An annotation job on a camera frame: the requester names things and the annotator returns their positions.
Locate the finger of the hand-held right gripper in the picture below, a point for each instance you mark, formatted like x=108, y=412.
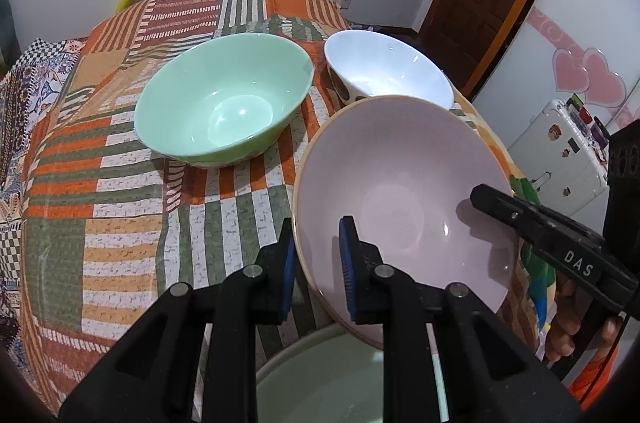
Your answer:
x=510, y=215

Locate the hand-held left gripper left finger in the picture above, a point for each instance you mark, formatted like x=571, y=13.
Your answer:
x=287, y=273

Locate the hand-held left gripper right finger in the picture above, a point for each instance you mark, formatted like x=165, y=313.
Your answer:
x=347, y=273

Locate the pink bowl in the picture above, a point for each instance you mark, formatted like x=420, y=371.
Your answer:
x=400, y=183

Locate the light green plate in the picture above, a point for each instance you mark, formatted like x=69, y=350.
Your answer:
x=320, y=378

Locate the light green bowl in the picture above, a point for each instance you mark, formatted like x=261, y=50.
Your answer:
x=225, y=103

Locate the white bowl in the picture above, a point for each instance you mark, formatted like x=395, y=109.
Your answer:
x=390, y=68

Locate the person's right hand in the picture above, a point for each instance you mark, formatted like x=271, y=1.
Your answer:
x=562, y=323

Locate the colourful printed cloth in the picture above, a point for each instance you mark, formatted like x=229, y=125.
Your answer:
x=537, y=273

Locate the white stickered suitcase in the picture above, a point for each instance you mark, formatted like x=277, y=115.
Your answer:
x=555, y=158

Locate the striped orange patchwork blanket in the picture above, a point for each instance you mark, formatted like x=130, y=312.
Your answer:
x=125, y=203

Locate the checkered patterned blanket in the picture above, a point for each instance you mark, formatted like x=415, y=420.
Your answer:
x=30, y=93

